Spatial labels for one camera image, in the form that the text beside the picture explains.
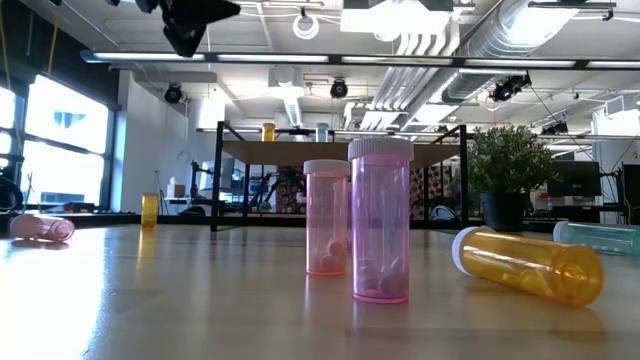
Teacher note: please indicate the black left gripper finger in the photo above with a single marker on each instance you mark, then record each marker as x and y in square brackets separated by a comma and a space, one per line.
[190, 25]

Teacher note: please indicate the orange medicine bottle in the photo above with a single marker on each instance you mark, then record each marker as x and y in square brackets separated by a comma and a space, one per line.
[525, 265]
[268, 134]
[149, 212]

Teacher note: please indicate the green medicine bottle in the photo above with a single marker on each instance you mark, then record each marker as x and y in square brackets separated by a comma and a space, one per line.
[600, 239]
[322, 134]

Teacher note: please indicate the pink medicine bottle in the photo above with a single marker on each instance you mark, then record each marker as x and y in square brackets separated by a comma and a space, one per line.
[326, 220]
[40, 227]

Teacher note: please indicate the purple medicine bottle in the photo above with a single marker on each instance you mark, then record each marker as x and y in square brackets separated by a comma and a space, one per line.
[381, 225]

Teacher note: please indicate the long ceiling light bar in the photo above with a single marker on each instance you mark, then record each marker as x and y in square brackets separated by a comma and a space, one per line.
[150, 56]

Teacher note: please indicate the black ceiling spotlight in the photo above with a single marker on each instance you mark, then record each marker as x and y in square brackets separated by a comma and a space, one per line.
[507, 87]
[339, 88]
[173, 93]

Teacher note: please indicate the large window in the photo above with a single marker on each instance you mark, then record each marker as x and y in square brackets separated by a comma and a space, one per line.
[65, 115]

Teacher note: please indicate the green potted plant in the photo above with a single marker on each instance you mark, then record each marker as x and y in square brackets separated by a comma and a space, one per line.
[505, 160]

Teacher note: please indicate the black computer monitor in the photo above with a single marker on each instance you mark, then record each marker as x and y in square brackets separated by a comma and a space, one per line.
[575, 177]

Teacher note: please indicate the black aluminium rig frame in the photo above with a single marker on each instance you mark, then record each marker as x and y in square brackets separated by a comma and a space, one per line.
[110, 219]

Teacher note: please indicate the silver ventilation duct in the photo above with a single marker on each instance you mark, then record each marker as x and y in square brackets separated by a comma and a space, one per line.
[500, 40]

